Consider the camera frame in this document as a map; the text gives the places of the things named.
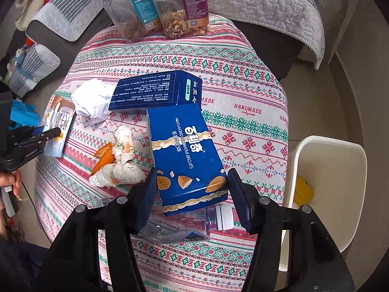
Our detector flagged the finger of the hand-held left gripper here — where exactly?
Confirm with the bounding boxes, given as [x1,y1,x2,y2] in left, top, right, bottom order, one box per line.
[9,124,43,142]
[14,127,62,159]

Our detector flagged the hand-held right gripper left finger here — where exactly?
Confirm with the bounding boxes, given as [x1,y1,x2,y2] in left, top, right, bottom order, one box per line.
[36,169,159,292]

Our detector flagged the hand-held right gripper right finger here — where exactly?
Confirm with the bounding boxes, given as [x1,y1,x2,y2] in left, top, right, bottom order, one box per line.
[227,169,357,292]

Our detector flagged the light blue snack packet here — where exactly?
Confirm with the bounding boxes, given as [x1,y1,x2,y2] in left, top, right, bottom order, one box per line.
[44,95,76,158]

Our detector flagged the stained tissue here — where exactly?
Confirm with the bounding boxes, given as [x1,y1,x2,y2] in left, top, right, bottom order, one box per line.
[112,125,135,165]
[89,162,146,187]

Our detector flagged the clear plastic bottle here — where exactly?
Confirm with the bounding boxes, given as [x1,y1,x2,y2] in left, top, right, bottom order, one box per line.
[100,198,234,244]

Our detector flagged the white paper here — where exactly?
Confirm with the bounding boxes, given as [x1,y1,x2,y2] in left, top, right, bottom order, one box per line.
[71,78,116,119]

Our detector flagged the blue almond biscuit box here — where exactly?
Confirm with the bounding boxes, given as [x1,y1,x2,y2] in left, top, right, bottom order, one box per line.
[146,103,229,217]

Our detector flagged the orange peel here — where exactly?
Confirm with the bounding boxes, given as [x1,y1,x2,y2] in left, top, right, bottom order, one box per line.
[90,142,117,176]

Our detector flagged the white plastic bin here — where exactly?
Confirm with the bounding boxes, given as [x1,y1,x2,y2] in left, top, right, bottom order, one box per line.
[278,135,368,273]

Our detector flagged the navy blue carton box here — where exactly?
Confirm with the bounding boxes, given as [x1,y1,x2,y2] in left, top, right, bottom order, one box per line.
[108,70,203,113]

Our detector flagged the person's left hand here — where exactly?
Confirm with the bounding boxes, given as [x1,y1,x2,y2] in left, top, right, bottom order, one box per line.
[0,169,23,200]

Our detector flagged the cyan plastic bag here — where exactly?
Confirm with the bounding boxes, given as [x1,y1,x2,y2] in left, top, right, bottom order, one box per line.
[10,100,41,128]

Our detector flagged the yellow wrapper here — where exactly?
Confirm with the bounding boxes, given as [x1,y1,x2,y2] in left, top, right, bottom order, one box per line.
[292,176,315,206]

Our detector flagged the striped grey quilted seat cover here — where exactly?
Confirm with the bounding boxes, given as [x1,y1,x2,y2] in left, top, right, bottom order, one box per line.
[6,43,61,98]

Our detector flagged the small pale plush toy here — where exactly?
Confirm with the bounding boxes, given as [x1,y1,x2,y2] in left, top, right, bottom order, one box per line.
[6,45,28,78]

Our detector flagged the patterned knit tablecloth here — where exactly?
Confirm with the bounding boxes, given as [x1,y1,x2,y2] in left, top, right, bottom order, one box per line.
[34,14,289,292]

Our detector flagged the dark grey sofa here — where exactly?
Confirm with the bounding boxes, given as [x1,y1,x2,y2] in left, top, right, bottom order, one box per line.
[0,4,107,101]

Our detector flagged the striped grey quilted armrest cover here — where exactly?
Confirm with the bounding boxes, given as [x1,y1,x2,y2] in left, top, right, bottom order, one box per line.
[26,0,105,42]

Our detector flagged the person's dark blue clothing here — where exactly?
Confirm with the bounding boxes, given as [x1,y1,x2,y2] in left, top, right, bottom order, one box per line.
[0,240,51,292]

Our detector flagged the teal label plastic jar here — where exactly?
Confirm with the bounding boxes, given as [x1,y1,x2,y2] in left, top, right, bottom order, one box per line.
[100,0,163,44]

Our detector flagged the purple label plastic jar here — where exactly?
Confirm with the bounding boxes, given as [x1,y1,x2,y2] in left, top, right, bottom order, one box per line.
[148,0,211,39]

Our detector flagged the bed with grey quilt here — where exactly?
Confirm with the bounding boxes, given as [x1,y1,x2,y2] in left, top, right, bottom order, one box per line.
[205,0,323,71]

